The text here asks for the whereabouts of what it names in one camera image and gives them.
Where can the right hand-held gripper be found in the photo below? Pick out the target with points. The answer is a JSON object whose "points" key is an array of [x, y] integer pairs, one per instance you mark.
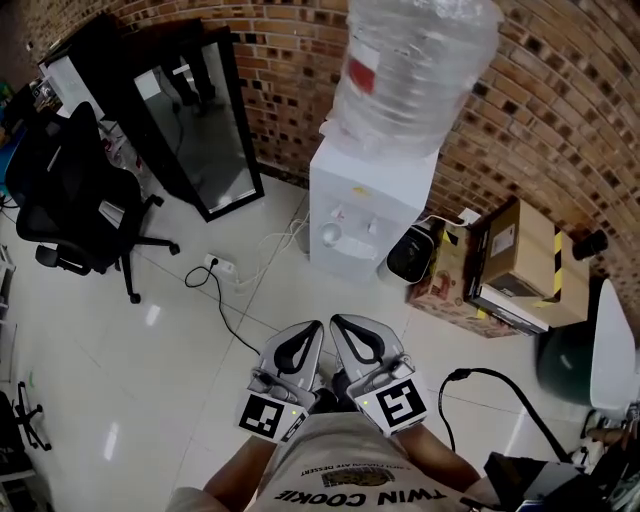
{"points": [[395, 405]]}

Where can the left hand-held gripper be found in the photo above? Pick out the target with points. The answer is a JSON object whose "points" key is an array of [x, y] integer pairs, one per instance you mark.
{"points": [[260, 417]]}

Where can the white paper cup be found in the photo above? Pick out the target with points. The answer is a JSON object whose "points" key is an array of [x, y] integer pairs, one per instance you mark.
{"points": [[330, 233]]}

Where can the white dispenser tap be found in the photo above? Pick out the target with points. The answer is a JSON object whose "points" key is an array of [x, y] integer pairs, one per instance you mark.
{"points": [[339, 212]]}

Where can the person's right forearm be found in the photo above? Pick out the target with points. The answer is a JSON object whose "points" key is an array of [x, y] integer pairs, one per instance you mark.
{"points": [[435, 460]]}

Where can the person's left forearm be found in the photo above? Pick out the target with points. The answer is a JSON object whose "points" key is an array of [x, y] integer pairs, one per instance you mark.
{"points": [[240, 470]]}

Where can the white water dispenser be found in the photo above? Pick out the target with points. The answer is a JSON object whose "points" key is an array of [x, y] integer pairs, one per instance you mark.
{"points": [[370, 175]]}

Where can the clear large water jug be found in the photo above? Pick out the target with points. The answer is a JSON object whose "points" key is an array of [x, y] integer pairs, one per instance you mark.
{"points": [[410, 75]]}

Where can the printed brown carton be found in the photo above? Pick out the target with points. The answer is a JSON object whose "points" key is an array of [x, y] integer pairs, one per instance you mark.
{"points": [[445, 285]]}

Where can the person's beige printed shirt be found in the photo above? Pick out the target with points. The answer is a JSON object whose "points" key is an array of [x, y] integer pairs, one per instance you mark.
{"points": [[340, 450]]}

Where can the white power strip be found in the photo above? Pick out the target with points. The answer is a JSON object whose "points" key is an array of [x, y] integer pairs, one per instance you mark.
{"points": [[220, 264]]}

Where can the black and white flat box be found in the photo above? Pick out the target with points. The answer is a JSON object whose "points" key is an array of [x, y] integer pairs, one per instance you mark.
{"points": [[510, 315]]}

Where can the black grey device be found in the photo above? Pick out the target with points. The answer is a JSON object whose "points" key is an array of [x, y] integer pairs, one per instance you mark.
{"points": [[505, 470]]}

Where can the brown box with black side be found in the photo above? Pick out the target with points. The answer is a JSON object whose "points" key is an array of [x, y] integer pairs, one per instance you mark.
{"points": [[520, 240]]}

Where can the brown box with striped tape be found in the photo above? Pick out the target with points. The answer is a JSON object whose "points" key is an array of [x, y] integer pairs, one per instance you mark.
{"points": [[575, 280]]}

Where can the black cylindrical bottle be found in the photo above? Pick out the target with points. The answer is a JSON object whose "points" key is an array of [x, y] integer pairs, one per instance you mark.
{"points": [[591, 245]]}

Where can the black chair base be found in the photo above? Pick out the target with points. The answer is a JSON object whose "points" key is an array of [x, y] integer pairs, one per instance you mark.
{"points": [[30, 415]]}

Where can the black mesh office chair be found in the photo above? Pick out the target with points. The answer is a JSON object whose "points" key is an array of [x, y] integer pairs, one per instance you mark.
{"points": [[75, 190]]}

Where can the black cabinet with white panel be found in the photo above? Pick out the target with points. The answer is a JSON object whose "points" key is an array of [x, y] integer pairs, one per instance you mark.
{"points": [[95, 55]]}

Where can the white wall socket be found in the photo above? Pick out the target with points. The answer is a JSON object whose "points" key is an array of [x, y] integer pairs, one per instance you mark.
{"points": [[469, 216]]}

